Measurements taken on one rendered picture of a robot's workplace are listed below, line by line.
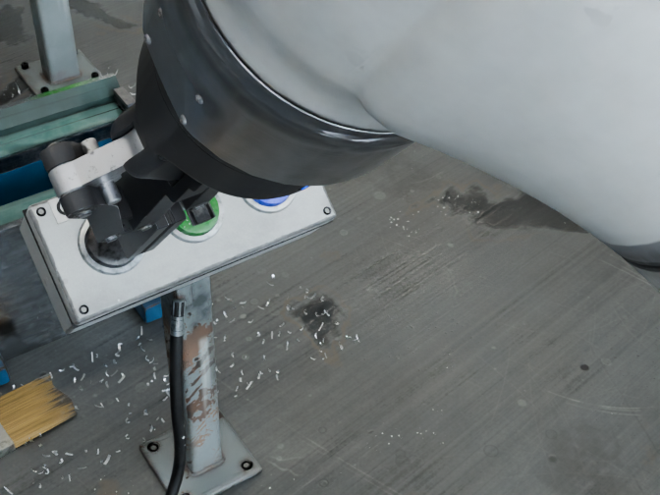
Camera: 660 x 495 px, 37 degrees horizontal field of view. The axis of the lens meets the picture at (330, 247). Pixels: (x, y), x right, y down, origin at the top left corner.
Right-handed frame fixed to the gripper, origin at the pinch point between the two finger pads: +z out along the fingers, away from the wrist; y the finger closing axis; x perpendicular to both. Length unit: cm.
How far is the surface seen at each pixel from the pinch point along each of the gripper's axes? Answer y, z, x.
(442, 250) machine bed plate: -36, 35, 8
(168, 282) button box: -2.0, 7.8, 3.0
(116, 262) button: 0.4, 7.1, 1.0
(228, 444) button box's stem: -7.3, 29.0, 14.8
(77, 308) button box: 3.2, 7.8, 2.5
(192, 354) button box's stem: -4.6, 18.1, 7.3
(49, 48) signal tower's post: -15, 60, -30
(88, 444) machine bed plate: 1.6, 33.3, 10.4
